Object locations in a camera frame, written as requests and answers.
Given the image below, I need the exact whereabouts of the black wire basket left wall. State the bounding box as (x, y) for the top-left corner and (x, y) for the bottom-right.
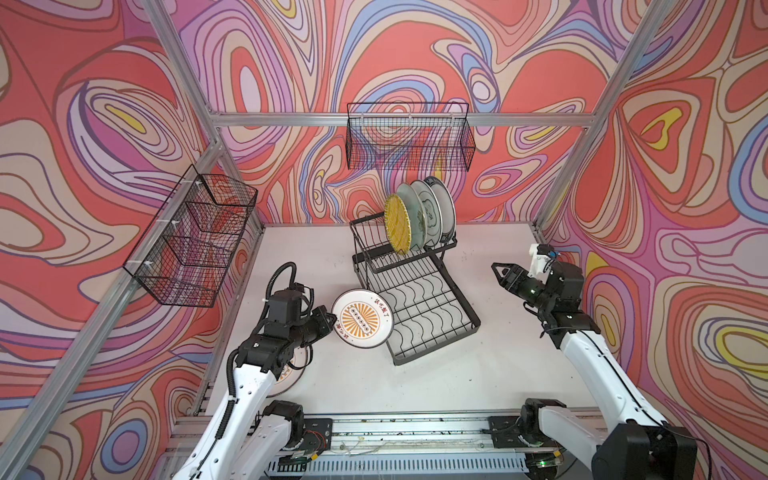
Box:
(123, 166), (258, 308)

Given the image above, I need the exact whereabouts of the black wire basket back wall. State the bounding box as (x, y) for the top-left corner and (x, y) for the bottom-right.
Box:
(345, 100), (476, 172)

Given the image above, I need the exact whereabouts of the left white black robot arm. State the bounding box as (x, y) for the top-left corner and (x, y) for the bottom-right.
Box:
(173, 286), (337, 479)

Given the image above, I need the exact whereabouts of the white plate with clover emblem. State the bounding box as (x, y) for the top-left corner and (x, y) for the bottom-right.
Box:
(411, 180), (442, 247)

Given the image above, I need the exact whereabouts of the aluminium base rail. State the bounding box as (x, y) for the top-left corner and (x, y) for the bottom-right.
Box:
(167, 410), (661, 478)

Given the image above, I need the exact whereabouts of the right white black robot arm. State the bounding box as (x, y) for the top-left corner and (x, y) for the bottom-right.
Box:
(491, 261), (698, 479)

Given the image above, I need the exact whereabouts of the green rimmed white plate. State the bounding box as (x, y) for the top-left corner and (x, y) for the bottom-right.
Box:
(425, 176), (457, 243)

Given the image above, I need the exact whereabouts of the black metal dish rack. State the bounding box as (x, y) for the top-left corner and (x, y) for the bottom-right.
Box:
(350, 213), (481, 366)

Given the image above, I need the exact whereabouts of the small orange sunburst plate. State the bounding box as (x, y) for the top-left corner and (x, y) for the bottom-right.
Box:
(332, 289), (394, 349)

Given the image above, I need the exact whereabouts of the large orange sunburst plate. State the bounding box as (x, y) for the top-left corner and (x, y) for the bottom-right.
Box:
(267, 348), (310, 398)

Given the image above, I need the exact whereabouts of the black wire basket wall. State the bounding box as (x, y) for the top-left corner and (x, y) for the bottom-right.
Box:
(123, 166), (258, 308)
(345, 100), (476, 172)

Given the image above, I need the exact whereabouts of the yellow green woven bamboo tray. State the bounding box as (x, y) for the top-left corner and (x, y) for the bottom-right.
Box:
(384, 194), (412, 255)

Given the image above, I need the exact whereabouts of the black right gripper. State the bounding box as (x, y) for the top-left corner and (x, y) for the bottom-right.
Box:
(491, 261), (555, 311)

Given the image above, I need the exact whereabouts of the pale green flower plate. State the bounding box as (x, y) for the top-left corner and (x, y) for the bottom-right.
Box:
(396, 183), (426, 250)

